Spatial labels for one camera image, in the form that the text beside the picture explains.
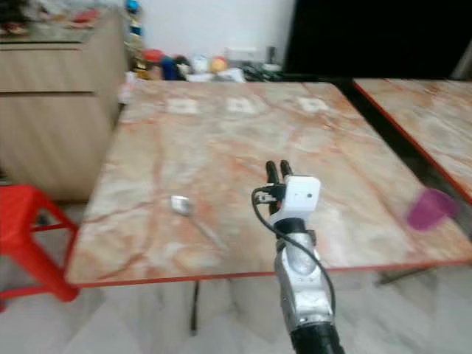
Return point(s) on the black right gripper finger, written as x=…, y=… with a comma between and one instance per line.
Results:
x=273, y=173
x=286, y=170

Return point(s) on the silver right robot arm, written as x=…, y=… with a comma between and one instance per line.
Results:
x=302, y=289

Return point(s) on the marble pattern table red edge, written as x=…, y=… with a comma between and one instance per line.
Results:
x=428, y=118
x=228, y=147

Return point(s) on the metal spoon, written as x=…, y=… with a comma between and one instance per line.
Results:
x=181, y=204

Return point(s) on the small white container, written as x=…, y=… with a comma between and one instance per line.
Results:
x=199, y=64

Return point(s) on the blue bottle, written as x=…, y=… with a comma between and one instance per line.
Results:
x=169, y=68

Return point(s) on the purple plastic cup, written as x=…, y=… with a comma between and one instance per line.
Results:
x=429, y=209

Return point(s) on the large black panel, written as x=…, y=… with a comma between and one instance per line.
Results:
x=376, y=37

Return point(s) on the red lid jar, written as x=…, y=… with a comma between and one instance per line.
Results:
x=153, y=64

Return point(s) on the red plastic stool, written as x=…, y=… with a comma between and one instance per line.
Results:
x=21, y=214

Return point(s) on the blue round ornament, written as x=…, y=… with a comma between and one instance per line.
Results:
x=133, y=7

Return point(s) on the light wooden cabinet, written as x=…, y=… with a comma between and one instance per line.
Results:
x=59, y=110

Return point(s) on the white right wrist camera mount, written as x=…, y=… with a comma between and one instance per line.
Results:
x=301, y=196

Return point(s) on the white wall socket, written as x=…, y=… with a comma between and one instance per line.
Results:
x=240, y=54

